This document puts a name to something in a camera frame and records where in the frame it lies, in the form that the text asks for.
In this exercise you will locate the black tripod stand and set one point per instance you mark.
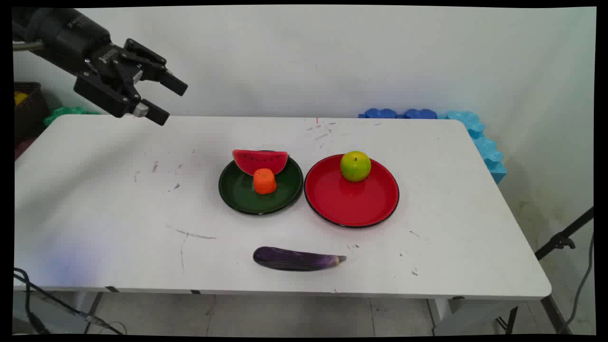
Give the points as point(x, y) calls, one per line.
point(560, 240)

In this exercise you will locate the dark green plate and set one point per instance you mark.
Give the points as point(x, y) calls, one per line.
point(247, 197)

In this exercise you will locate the orange toy carrot piece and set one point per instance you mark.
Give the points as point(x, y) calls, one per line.
point(264, 181)

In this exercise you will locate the purple toy eggplant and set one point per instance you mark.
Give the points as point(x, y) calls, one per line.
point(294, 259)

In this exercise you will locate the yellow item in basket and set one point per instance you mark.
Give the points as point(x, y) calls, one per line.
point(20, 98)

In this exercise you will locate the white table leg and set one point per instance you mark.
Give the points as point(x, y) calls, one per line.
point(439, 311)

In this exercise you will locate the red toy watermelon slice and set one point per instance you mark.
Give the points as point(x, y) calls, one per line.
point(259, 161)

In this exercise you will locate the dark woven basket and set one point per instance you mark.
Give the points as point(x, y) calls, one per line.
point(28, 111)

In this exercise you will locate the green toy apple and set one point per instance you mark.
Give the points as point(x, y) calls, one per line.
point(355, 166)

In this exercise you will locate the light blue foam mat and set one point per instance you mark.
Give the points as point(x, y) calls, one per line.
point(487, 147)

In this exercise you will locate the red plate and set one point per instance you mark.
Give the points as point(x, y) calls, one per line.
point(349, 199)

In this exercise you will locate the dark blue foam mat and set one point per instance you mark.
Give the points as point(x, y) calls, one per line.
point(380, 113)
point(420, 114)

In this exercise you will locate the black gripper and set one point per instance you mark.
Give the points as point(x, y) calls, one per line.
point(61, 38)

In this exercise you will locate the green foam mat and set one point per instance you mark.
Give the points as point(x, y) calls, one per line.
point(64, 113)

